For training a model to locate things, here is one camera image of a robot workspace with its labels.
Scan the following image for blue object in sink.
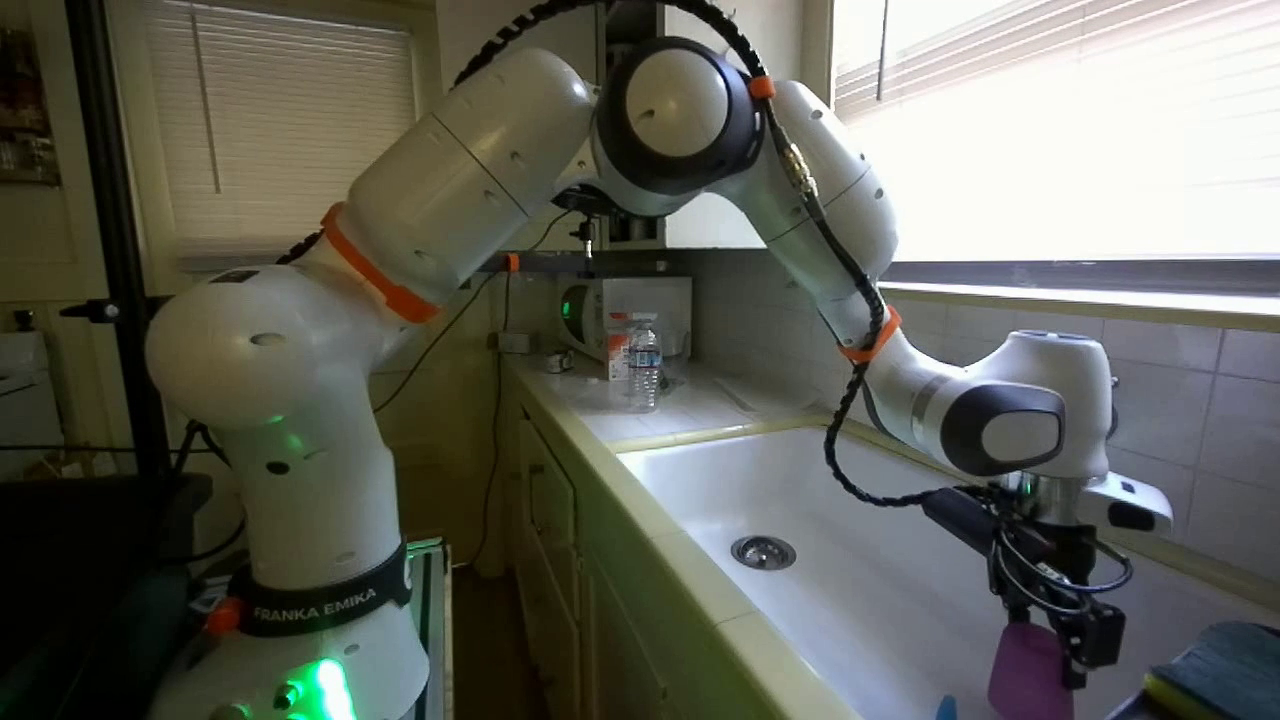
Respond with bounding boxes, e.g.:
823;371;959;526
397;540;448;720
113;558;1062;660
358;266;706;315
1112;616;1280;720

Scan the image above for clear water bottle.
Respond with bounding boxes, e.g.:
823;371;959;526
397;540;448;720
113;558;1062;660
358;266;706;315
624;315;668;411

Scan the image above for small red-labelled bottle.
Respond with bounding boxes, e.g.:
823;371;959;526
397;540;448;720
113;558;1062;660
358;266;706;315
602;332;635;386

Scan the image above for yellow sponge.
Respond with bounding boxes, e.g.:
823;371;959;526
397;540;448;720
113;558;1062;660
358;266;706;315
1142;669;1210;720

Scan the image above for appliance with green light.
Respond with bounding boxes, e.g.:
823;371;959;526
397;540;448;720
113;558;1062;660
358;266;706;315
554;271;699;366

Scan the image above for black stand pole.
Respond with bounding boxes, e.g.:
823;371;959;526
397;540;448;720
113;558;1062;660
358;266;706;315
58;0;180;489

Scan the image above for small window blind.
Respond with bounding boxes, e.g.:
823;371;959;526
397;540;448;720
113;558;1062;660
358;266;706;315
133;0;432;255

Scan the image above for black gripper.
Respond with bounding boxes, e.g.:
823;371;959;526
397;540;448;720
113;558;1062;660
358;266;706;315
987;484;1142;688

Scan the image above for metal sink drain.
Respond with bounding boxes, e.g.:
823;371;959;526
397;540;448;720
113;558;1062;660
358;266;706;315
728;530;800;575

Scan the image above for white sink basin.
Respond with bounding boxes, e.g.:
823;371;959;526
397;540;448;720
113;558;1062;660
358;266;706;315
616;419;1280;720

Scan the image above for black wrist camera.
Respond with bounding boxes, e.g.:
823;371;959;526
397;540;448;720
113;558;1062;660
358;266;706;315
916;484;1007;553

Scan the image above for metal robot mounting base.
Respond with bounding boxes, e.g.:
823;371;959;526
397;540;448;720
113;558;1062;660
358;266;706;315
397;530;462;720

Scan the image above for cream counter cabinet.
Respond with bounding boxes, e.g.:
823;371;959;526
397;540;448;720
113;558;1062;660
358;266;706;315
510;394;755;720

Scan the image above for purple plastic cup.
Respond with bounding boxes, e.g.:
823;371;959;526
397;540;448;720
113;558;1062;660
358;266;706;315
983;616;1082;720

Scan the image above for white window blinds over sink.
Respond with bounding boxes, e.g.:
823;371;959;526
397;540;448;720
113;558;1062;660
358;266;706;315
820;0;1280;266

